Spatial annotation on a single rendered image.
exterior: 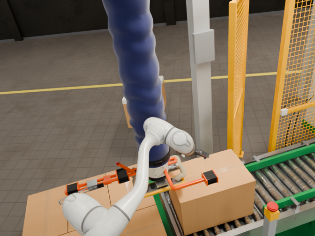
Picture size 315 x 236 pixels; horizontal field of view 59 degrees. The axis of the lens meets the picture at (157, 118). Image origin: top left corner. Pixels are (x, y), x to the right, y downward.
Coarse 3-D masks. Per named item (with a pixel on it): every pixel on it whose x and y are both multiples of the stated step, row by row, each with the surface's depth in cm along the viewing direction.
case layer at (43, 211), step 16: (96, 176) 293; (48, 192) 282; (80, 192) 277; (96, 192) 274; (112, 192) 271; (32, 208) 268; (48, 208) 265; (144, 208) 250; (32, 224) 252; (48, 224) 250; (64, 224) 247; (128, 224) 239; (144, 224) 237; (160, 224) 235
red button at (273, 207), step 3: (267, 204) 180; (270, 204) 179; (273, 204) 179; (276, 204) 179; (267, 207) 179; (270, 207) 177; (273, 207) 177; (276, 207) 177; (270, 210) 177; (273, 210) 176; (276, 210) 176
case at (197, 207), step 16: (192, 160) 236; (208, 160) 233; (224, 160) 231; (192, 176) 221; (224, 176) 216; (240, 176) 214; (176, 192) 209; (192, 192) 207; (208, 192) 205; (224, 192) 207; (240, 192) 212; (176, 208) 228; (192, 208) 207; (208, 208) 212; (224, 208) 217; (240, 208) 222; (192, 224) 217; (208, 224) 223
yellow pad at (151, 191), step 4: (172, 180) 200; (180, 180) 200; (184, 180) 201; (148, 184) 202; (152, 184) 197; (168, 184) 198; (176, 184) 198; (148, 188) 198; (152, 188) 197; (156, 188) 197; (160, 188) 197; (164, 188) 197; (168, 188) 196; (148, 192) 195; (152, 192) 195; (156, 192) 195; (160, 192) 196; (144, 196) 194; (148, 196) 195
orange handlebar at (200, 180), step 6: (168, 162) 201; (174, 162) 201; (114, 174) 198; (132, 174) 196; (168, 174) 191; (102, 180) 196; (108, 180) 193; (114, 180) 194; (168, 180) 186; (198, 180) 183; (204, 180) 184; (174, 186) 181; (180, 186) 181; (186, 186) 182
